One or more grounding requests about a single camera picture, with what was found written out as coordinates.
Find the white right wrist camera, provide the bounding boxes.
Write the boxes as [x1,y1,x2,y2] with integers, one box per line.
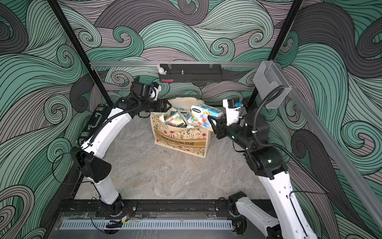
[223,99,243,126]

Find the white slotted cable duct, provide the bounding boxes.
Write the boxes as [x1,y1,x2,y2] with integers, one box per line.
[59,220,233,231]

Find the floral canvas tote bag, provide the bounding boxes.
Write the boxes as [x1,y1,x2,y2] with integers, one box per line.
[150,97,210,158]

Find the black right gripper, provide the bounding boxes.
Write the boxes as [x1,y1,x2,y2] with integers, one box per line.
[209,112,254,152]

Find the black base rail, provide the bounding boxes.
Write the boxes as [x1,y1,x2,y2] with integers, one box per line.
[56,198,269,219]

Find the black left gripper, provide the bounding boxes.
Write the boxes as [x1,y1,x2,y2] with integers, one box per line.
[140,100,172,114]

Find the elephant print tissue pack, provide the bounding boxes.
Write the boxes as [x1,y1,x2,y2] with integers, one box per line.
[165,111,188,127]
[172,107,191,117]
[191,104,223,131]

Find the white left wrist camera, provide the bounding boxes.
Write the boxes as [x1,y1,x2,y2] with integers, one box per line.
[149,83,162,101]

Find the black wall shelf tray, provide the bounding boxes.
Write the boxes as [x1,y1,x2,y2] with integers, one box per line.
[158,63,223,84]

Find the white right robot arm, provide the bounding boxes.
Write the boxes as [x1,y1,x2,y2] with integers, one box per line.
[208,86,317,239]

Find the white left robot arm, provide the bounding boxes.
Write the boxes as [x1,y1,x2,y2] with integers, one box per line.
[70,78,172,208]

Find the clear acrylic wall holder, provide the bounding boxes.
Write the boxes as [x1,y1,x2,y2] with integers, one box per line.
[253,61,291,109]

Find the pink item on shelf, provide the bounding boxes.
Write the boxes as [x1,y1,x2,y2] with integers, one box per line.
[161,79,174,83]

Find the black carrying case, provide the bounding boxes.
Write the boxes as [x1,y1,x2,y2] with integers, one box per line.
[77,104,111,145]

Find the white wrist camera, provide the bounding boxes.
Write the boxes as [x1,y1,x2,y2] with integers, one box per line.
[223,99,243,126]
[149,83,162,101]

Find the white rabbit figurine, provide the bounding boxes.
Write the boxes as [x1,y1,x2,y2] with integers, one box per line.
[157,64,167,75]

